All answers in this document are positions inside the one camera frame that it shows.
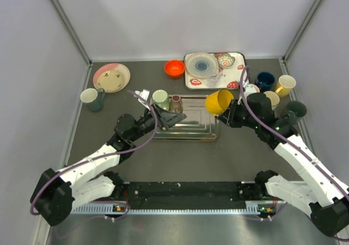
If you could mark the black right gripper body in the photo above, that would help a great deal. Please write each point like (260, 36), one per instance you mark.
(232, 114)

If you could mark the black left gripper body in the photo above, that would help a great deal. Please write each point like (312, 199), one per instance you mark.
(158, 118)

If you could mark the brown ceramic mug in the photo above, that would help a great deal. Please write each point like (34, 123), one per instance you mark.
(176, 104)

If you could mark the light green ceramic mug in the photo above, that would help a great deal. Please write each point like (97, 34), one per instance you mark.
(161, 98)

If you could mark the bright yellow mug black handle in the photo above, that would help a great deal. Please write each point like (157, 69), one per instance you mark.
(218, 102)

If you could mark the cream mug black handle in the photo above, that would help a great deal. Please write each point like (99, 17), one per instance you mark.
(274, 98)

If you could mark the navy blue ceramic mug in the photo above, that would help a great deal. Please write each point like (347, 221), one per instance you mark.
(265, 81)

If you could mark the pale yellow ceramic mug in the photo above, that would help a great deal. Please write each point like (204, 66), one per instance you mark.
(285, 85)

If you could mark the grey mug black handle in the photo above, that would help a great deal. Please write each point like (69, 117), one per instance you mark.
(295, 111)

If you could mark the pink ceramic mug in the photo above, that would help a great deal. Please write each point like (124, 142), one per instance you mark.
(251, 88)

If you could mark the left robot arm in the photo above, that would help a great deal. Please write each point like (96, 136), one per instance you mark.
(57, 193)

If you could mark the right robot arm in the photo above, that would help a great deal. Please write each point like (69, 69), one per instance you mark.
(324, 199)

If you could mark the dark teal mug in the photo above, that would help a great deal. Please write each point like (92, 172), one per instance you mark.
(93, 98)

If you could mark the stainless steel tray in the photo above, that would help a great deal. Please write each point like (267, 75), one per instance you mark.
(199, 124)

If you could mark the white strawberry pattern tray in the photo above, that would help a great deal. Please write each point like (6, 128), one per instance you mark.
(230, 77)

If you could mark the clear drinking glass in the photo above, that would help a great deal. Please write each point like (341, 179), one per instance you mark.
(213, 80)

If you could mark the orange bowl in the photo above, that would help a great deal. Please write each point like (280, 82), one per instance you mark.
(174, 68)

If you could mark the small cream plate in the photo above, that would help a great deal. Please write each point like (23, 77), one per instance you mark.
(113, 80)

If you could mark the small patterned bowl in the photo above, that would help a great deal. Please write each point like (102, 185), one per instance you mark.
(225, 60)

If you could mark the pink cream large plate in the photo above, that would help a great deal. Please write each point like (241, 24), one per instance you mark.
(108, 67)

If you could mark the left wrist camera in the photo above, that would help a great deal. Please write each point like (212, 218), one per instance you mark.
(143, 95)

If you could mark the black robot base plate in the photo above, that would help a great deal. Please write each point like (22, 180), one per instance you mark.
(187, 195)

